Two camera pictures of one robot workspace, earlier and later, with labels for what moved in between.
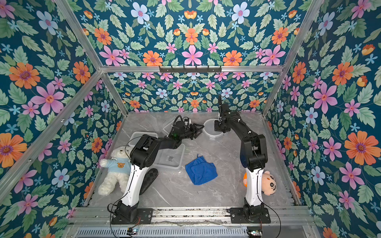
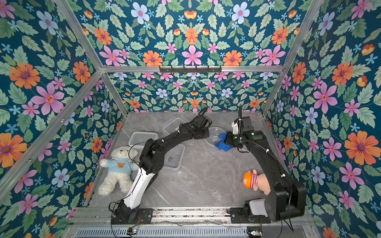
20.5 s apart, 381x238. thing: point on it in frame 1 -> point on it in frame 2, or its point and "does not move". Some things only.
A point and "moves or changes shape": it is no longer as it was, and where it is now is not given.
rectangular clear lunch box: (135, 136) does not move
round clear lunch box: (209, 129) moves or changes shape
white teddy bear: (119, 168) does not move
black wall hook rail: (190, 70) does not move
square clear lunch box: (170, 158) does not move
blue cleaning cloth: (200, 170) -> (221, 145)
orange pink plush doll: (269, 184) does not move
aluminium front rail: (100, 216) does not move
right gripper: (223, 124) -> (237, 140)
